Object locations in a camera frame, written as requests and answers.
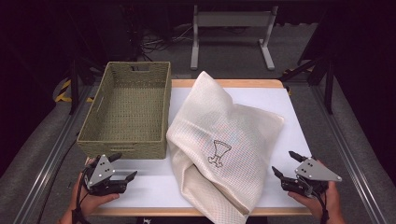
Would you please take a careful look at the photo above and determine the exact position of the person's right hand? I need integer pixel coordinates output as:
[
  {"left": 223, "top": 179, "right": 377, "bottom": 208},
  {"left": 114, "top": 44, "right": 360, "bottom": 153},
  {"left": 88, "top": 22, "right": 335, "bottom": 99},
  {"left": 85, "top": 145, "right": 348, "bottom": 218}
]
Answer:
[{"left": 287, "top": 181, "right": 344, "bottom": 220}]

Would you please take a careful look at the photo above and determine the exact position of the yellow black hazard tape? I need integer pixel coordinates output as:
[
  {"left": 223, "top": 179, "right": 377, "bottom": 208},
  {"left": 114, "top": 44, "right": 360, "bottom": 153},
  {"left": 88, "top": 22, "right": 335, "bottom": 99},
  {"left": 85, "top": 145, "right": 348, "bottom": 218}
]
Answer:
[{"left": 54, "top": 78, "right": 95, "bottom": 104}]

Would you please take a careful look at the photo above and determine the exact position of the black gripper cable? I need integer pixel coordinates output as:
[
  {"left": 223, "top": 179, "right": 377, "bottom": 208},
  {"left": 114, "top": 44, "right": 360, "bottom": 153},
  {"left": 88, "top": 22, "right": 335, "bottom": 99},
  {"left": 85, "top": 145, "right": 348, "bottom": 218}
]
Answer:
[
  {"left": 71, "top": 174, "right": 92, "bottom": 224},
  {"left": 311, "top": 189, "right": 331, "bottom": 224}
]

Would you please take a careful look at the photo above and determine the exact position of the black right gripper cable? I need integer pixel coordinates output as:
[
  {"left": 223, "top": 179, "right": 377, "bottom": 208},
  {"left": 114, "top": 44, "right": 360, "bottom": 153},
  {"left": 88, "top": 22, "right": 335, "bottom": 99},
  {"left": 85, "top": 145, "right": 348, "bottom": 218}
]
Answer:
[{"left": 311, "top": 189, "right": 331, "bottom": 224}]

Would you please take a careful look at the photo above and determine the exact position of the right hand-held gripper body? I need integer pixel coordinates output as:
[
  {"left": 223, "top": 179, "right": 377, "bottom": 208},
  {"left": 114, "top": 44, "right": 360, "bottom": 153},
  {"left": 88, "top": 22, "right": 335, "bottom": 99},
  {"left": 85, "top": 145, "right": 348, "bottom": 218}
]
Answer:
[{"left": 280, "top": 157, "right": 343, "bottom": 199}]

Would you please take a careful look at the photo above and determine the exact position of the green woven basket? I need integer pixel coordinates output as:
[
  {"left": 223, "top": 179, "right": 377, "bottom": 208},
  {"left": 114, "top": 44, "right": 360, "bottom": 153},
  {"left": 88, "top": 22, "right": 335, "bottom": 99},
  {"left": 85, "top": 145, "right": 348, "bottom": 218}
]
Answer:
[{"left": 77, "top": 61, "right": 173, "bottom": 161}]

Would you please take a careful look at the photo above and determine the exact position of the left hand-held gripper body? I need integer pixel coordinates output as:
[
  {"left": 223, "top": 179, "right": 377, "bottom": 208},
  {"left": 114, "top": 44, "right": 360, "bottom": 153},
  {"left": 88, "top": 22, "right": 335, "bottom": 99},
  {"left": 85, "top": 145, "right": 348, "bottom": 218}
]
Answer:
[{"left": 81, "top": 154, "right": 129, "bottom": 197}]

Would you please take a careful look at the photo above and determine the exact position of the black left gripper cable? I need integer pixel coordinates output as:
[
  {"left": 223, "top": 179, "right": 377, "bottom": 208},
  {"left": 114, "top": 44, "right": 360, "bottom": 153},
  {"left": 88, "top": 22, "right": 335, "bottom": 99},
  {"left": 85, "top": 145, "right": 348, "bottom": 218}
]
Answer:
[{"left": 71, "top": 174, "right": 92, "bottom": 224}]

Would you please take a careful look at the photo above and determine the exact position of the black metal stand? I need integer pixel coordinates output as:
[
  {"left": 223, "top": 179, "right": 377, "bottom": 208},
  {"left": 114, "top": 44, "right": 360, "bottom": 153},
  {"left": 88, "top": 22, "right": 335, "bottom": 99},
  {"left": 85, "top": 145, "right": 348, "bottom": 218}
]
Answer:
[
  {"left": 279, "top": 55, "right": 336, "bottom": 116},
  {"left": 68, "top": 58, "right": 96, "bottom": 116}
]

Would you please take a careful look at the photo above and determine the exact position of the aluminium rail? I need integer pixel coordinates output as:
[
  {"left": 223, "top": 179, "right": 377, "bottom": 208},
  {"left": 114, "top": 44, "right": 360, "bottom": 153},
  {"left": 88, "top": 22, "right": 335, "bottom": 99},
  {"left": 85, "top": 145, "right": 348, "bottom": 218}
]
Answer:
[
  {"left": 12, "top": 83, "right": 95, "bottom": 224},
  {"left": 310, "top": 83, "right": 389, "bottom": 224}
]

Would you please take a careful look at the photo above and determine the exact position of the white mesh laundry bag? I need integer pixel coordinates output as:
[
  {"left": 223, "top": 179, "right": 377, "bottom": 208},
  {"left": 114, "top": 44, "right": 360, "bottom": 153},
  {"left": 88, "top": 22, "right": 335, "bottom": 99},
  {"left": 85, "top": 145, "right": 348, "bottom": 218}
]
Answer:
[{"left": 165, "top": 70, "right": 286, "bottom": 224}]

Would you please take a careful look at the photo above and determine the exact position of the person's left hand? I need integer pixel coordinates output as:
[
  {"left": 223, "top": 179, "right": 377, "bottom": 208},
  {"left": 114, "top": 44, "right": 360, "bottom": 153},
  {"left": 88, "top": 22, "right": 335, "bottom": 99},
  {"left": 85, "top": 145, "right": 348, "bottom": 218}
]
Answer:
[{"left": 69, "top": 157, "right": 120, "bottom": 217}]

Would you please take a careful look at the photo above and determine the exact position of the white metal desk frame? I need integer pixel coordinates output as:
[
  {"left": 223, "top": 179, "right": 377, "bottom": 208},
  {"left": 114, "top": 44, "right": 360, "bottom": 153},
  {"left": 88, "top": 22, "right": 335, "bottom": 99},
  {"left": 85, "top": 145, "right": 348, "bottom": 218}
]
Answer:
[{"left": 190, "top": 4, "right": 279, "bottom": 71}]

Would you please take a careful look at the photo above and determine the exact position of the bundle of floor cables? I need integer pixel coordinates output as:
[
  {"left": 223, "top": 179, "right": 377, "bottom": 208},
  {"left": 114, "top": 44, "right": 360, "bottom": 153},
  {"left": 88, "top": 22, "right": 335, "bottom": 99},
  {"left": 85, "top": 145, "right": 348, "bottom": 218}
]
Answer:
[{"left": 135, "top": 24, "right": 194, "bottom": 54}]

